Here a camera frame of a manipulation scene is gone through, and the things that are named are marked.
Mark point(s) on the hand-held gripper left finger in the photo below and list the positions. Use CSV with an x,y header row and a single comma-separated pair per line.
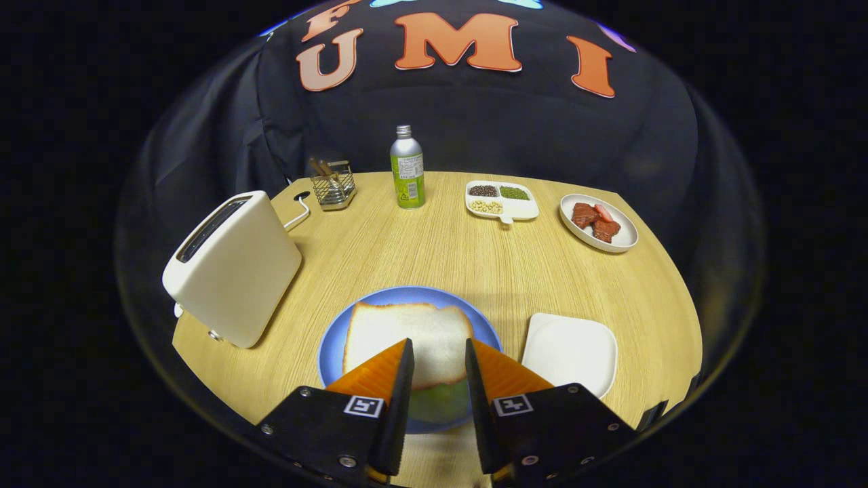
x,y
397,407

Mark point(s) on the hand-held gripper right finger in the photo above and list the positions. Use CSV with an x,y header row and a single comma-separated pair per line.
x,y
480,413

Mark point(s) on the green lettuce leaf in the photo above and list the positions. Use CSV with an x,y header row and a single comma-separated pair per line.
x,y
441,403

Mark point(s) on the toasted bread slice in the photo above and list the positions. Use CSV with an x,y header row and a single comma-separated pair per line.
x,y
434,339

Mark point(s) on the white square plate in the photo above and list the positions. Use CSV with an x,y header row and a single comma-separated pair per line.
x,y
569,349

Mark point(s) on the blue plate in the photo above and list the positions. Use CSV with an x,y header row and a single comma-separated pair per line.
x,y
407,295

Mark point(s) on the white toaster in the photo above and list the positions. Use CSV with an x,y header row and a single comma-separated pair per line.
x,y
237,278

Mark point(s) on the pile of yellow soybeans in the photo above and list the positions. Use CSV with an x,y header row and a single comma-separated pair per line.
x,y
485,207

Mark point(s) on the white divided dish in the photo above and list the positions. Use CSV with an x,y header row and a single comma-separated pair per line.
x,y
522,209

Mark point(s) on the brown meat piece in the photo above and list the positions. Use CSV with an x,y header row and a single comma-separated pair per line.
x,y
583,215
605,232

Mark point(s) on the pile of green beans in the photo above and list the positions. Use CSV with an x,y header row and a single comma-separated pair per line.
x,y
515,193

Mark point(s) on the pile of dark red beans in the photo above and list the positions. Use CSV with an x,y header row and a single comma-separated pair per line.
x,y
483,190

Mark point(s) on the white round plate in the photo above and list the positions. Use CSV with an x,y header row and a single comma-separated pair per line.
x,y
627,234

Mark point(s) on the silver bottle with green label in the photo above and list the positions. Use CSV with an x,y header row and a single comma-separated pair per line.
x,y
407,173

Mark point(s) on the red sausage slice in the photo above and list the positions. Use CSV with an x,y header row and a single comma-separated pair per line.
x,y
603,212

